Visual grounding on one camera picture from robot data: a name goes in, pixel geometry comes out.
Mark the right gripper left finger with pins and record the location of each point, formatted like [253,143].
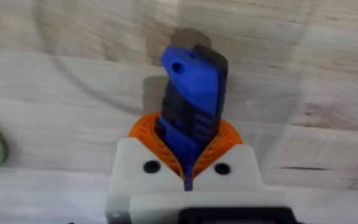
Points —
[138,161]

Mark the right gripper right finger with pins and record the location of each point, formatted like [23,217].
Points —
[235,165]

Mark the blue electric screwdriver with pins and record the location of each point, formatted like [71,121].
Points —
[194,102]

